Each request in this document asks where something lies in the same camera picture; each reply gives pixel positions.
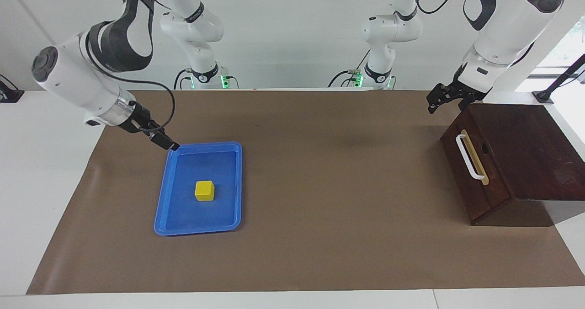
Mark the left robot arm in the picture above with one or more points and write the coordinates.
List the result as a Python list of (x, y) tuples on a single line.
[(507, 21)]

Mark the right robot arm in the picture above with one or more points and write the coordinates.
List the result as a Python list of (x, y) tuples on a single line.
[(68, 76)]

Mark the black stand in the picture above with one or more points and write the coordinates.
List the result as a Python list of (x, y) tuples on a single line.
[(544, 97), (9, 94)]

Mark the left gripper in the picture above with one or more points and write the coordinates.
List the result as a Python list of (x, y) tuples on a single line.
[(458, 82)]

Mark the blue plastic tray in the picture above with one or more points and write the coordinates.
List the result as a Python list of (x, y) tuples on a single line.
[(183, 217)]

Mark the yellow block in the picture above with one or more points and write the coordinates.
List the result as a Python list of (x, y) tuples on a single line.
[(204, 191)]

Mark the dark wooden drawer cabinet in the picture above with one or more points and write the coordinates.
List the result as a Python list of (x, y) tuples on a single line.
[(530, 153)]

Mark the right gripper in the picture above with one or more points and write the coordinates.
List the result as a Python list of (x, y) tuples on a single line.
[(139, 119)]

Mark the dark wooden drawer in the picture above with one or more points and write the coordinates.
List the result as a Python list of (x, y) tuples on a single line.
[(458, 163)]

